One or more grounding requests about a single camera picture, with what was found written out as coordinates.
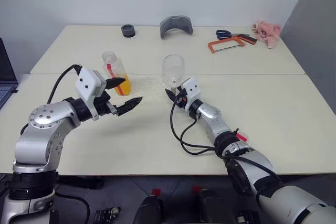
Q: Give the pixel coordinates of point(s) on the clear wine glass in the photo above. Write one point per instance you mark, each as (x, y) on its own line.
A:
(173, 66)

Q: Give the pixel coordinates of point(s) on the orange hacksaw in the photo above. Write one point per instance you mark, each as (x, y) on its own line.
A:
(212, 47)

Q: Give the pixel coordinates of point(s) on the dark rounded shape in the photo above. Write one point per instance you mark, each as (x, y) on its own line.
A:
(148, 211)
(208, 208)

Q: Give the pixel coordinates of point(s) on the pink plush toy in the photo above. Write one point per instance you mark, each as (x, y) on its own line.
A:
(267, 31)

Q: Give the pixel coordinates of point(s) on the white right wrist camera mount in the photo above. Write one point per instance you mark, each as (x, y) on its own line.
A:
(193, 90)

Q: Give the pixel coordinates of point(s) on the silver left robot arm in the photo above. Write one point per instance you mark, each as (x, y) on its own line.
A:
(42, 119)

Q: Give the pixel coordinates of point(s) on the black ribbed foot plate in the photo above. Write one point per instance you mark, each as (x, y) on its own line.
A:
(106, 216)

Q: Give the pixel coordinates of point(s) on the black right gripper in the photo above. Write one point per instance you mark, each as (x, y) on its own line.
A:
(181, 100)

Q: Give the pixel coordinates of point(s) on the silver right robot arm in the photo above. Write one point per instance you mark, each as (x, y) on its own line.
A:
(212, 113)

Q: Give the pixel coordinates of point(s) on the grey curved pad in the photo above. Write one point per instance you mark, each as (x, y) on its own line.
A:
(176, 22)

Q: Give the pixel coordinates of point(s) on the red tape flag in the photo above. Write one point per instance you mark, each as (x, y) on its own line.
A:
(242, 137)

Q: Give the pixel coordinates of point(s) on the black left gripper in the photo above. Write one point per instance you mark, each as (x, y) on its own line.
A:
(103, 103)

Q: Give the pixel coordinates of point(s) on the red square tag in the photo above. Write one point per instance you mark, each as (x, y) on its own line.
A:
(197, 189)
(156, 192)

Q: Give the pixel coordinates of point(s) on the clear bottle with orange drink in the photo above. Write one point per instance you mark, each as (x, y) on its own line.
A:
(115, 69)

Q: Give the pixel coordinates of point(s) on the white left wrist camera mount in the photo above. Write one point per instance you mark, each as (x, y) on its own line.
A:
(88, 81)

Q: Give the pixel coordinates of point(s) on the dark laptop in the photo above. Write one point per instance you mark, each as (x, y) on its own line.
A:
(6, 77)

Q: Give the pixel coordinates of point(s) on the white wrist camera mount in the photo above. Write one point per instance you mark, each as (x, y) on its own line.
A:
(88, 81)
(193, 90)

